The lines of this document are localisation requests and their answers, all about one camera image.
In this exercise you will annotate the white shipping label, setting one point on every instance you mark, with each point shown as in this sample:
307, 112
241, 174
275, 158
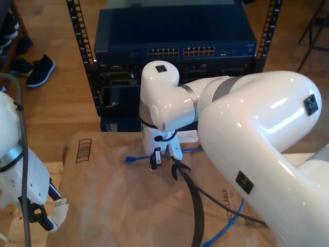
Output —
63, 211

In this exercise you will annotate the blue box under rack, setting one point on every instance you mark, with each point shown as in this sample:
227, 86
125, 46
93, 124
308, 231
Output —
123, 124

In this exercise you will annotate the white paper scrap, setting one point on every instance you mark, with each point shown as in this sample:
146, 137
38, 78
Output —
2, 236

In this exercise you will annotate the brown paper mailer bag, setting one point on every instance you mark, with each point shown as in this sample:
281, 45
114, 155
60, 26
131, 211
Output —
115, 193

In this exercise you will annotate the black rack drawer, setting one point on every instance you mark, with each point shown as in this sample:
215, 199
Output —
120, 100

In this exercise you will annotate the black rack server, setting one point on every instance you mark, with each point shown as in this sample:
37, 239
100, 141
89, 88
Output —
115, 74

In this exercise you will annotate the black shoe white sole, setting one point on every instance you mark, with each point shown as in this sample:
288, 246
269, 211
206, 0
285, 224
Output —
21, 67
10, 25
5, 42
41, 72

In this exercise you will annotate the wooden shoe shelf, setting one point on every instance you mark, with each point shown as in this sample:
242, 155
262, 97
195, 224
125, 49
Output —
20, 19

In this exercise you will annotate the dark metal chair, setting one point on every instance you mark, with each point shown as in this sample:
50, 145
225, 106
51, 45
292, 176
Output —
310, 36

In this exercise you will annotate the blue network switch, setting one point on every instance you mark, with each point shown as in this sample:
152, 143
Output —
174, 28

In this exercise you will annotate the black server rack frame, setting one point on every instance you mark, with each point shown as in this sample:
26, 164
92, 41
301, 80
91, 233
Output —
79, 33

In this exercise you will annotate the grey device atop switch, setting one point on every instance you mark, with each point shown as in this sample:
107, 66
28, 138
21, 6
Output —
180, 3

